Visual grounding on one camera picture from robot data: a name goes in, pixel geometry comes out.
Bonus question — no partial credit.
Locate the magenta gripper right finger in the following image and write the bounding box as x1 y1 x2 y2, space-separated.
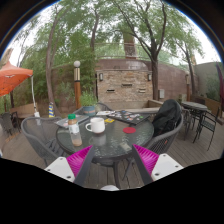
132 144 182 185

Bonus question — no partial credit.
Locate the wooden lamp post globe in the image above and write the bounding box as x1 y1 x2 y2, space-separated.
74 61 81 109

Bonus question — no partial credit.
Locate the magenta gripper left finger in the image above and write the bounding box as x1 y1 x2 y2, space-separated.
46 145 95 186

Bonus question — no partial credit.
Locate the black metal chair background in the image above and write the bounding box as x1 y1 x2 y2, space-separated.
194 109 220 141

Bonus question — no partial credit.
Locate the grey mesh chair right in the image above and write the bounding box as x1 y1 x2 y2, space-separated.
142 117 183 155

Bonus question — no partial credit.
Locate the background round table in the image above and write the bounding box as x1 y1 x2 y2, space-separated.
181 101 207 134

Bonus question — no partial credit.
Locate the yellow small object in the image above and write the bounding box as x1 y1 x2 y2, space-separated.
105 118 115 123

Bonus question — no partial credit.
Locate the blue yellow striped post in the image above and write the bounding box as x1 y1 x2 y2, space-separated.
48 102 55 118

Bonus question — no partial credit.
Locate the round glass patio table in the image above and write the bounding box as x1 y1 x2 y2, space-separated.
56 119 154 187

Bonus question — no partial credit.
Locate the white ceramic mug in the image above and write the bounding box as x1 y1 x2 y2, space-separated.
85 117 105 134

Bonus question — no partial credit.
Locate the grey mesh chair left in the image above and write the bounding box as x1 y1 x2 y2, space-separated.
21 117 64 162

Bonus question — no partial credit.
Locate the plastic bottle green cap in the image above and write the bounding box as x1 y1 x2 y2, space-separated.
68 114 82 146

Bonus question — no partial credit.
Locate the potted green plant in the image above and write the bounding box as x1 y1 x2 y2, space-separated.
80 91 97 116

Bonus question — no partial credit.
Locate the black board with cards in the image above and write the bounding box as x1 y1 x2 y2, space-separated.
108 110 150 125

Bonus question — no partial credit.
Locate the grey laptop on table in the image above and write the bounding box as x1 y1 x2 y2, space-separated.
54 114 90 130

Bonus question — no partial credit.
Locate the black jacket on chair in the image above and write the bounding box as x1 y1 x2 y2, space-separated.
152 99 182 137

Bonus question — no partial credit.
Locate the orange patio umbrella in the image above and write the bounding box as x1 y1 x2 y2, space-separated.
0 62 33 97

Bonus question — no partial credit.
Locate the red round coaster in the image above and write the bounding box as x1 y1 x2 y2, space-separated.
123 127 136 134

